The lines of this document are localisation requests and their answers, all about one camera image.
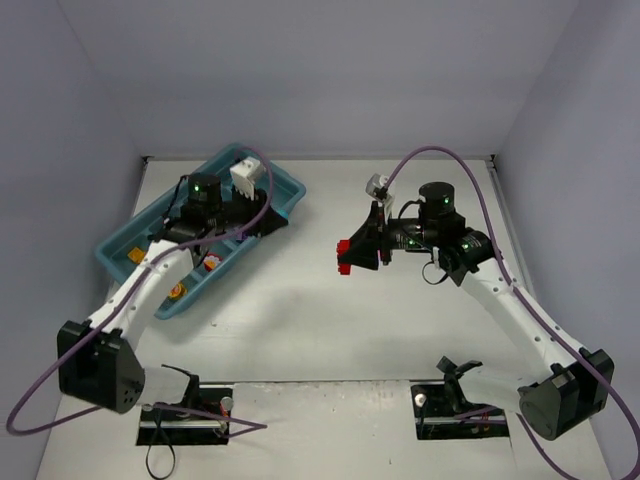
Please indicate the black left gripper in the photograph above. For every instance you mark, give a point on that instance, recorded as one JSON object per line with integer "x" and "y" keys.
{"x": 258, "y": 211}

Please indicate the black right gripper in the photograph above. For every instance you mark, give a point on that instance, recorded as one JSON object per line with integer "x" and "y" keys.
{"x": 380, "y": 240}

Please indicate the red white lego brick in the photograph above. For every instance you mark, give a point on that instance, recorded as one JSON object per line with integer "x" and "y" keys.
{"x": 211, "y": 261}

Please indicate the small orange lego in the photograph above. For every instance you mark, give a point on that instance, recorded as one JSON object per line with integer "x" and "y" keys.
{"x": 177, "y": 292}

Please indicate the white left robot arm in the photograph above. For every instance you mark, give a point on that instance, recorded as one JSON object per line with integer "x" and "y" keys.
{"x": 98, "y": 362}

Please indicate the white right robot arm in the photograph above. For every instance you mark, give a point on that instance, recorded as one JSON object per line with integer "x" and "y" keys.
{"x": 559, "y": 388}

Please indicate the teal divided plastic tray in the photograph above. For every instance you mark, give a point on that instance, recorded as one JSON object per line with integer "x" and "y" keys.
{"x": 139, "y": 231}

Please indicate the orange square lego in tray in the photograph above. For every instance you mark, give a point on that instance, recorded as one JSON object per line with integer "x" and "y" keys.
{"x": 136, "y": 255}

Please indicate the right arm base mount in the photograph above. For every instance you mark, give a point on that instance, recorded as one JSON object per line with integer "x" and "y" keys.
{"x": 441, "y": 412}

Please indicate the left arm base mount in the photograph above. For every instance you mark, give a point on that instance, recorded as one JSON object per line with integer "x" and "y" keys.
{"x": 159, "y": 427}

